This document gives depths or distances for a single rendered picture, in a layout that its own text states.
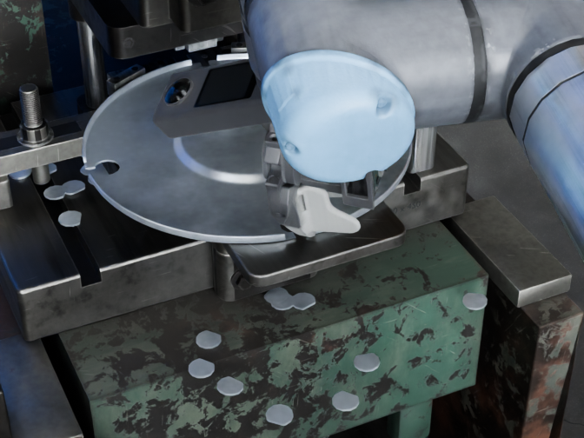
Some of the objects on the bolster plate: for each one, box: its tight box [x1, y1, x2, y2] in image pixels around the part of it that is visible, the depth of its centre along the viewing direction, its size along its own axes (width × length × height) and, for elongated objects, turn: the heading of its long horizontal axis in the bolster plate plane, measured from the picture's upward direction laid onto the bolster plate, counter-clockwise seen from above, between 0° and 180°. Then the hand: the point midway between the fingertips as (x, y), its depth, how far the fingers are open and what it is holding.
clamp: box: [0, 83, 96, 209], centre depth 117 cm, size 6×17×10 cm, turn 115°
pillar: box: [76, 21, 108, 109], centre depth 121 cm, size 2×2×14 cm
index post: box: [407, 127, 437, 174], centre depth 120 cm, size 3×3×10 cm
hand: (302, 219), depth 101 cm, fingers closed
